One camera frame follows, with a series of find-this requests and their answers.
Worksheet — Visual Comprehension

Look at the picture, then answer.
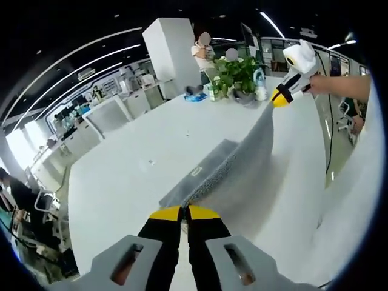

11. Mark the white drawer cabinet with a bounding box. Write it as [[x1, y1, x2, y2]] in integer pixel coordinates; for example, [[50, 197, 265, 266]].
[[122, 90, 152, 118]]

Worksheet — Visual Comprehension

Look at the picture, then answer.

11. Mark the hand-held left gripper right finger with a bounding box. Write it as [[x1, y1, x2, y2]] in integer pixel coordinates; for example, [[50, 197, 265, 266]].
[[185, 204, 299, 291]]

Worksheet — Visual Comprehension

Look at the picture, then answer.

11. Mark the black cable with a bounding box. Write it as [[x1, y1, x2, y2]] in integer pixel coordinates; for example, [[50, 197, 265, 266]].
[[313, 50, 338, 176]]

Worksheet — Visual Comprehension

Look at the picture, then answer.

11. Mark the green and white carton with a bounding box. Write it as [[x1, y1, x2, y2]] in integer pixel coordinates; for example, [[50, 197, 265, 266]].
[[208, 81, 222, 102]]

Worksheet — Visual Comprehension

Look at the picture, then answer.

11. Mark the grey plant pot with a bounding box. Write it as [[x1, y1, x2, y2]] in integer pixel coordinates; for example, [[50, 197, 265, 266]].
[[232, 89, 258, 109]]

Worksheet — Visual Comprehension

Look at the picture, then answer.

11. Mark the blue wipes packet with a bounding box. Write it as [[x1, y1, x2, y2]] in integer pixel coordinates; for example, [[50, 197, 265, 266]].
[[183, 92, 209, 103]]

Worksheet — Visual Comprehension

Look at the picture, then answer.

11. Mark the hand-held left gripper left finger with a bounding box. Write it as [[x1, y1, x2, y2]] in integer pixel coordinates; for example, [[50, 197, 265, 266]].
[[50, 205, 182, 291]]

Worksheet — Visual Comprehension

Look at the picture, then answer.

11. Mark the green potted plant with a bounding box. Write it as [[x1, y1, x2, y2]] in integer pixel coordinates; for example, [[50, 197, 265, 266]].
[[213, 56, 262, 98]]

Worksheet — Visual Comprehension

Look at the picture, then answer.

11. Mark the grey towel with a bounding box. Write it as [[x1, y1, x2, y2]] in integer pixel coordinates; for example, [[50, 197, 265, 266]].
[[159, 102, 277, 210]]

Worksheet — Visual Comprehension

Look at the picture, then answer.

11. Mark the white mesh office chair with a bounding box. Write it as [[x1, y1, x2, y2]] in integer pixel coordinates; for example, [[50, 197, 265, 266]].
[[81, 98, 134, 141]]

